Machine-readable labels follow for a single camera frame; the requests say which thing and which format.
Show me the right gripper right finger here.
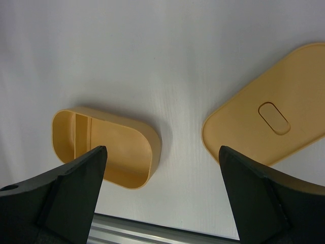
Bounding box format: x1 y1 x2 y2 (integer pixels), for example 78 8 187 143
219 146 324 243

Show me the aluminium mounting rail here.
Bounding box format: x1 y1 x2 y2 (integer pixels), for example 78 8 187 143
87 214 239 243

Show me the yellow lunch box lid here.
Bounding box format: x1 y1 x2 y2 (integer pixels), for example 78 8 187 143
201 43 324 166

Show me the yellow lunch box base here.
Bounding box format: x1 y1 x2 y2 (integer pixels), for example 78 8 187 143
52 107 161 190

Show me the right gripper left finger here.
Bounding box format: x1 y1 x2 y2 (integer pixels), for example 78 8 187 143
1 146 107 243

